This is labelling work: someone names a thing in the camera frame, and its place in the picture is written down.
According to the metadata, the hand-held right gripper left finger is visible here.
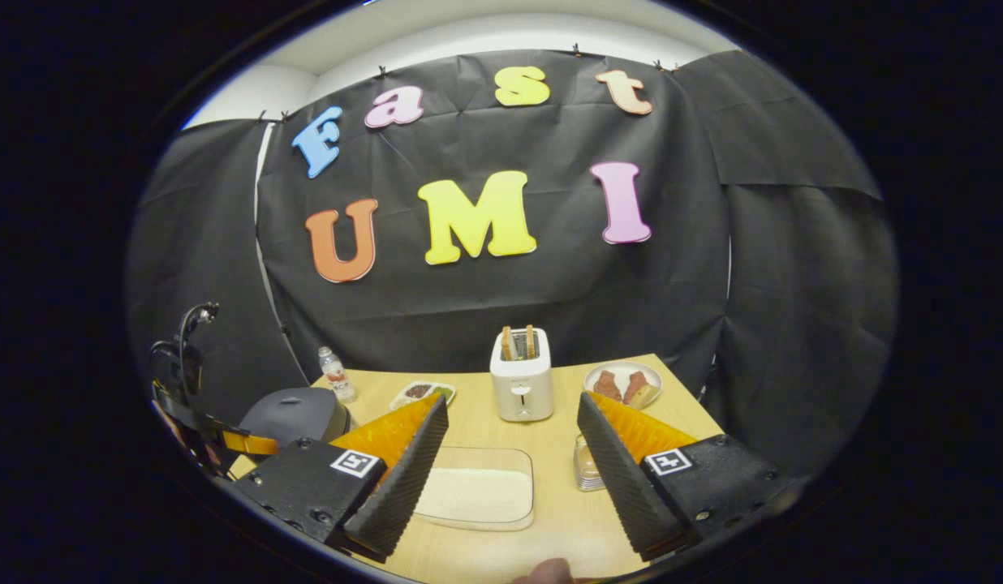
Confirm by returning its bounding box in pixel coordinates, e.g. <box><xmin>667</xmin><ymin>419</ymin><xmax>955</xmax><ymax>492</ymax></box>
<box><xmin>226</xmin><ymin>393</ymin><xmax>451</xmax><ymax>565</ymax></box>

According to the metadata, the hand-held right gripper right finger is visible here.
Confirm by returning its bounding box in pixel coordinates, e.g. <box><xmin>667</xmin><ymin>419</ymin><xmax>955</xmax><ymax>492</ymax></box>
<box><xmin>577</xmin><ymin>391</ymin><xmax>804</xmax><ymax>563</ymax></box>

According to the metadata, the clear plastic rice container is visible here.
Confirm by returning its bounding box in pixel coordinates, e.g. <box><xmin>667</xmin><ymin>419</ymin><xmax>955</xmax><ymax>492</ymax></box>
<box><xmin>412</xmin><ymin>446</ymin><xmax>536</xmax><ymax>533</ymax></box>

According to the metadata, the black rice cooker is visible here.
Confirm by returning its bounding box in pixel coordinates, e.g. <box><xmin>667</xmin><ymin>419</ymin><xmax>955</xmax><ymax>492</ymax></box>
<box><xmin>240</xmin><ymin>387</ymin><xmax>353</xmax><ymax>445</ymax></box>

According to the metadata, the white rice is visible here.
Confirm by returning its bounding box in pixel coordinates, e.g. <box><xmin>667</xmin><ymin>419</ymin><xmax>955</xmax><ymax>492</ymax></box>
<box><xmin>420</xmin><ymin>468</ymin><xmax>533</xmax><ymax>524</ymax></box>

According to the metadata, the white divided sauce dish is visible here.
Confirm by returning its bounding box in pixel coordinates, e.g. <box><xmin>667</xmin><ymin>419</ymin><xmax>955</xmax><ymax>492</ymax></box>
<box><xmin>390</xmin><ymin>381</ymin><xmax>458</xmax><ymax>411</ymax></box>

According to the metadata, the small clear bottle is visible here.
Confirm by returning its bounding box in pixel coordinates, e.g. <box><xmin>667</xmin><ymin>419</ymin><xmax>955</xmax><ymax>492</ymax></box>
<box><xmin>318</xmin><ymin>346</ymin><xmax>358</xmax><ymax>404</ymax></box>

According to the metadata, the white round plate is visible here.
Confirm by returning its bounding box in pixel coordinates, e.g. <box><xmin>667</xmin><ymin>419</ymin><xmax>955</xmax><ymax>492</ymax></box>
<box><xmin>583</xmin><ymin>361</ymin><xmax>663</xmax><ymax>410</ymax></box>

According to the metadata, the white toaster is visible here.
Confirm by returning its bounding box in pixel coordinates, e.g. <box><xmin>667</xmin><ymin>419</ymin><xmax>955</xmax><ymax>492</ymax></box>
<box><xmin>489</xmin><ymin>326</ymin><xmax>555</xmax><ymax>423</ymax></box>

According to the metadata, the black backdrop cloth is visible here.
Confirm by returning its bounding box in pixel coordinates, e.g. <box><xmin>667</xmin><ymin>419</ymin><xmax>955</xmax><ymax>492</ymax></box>
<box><xmin>127</xmin><ymin>49</ymin><xmax>900</xmax><ymax>487</ymax></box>

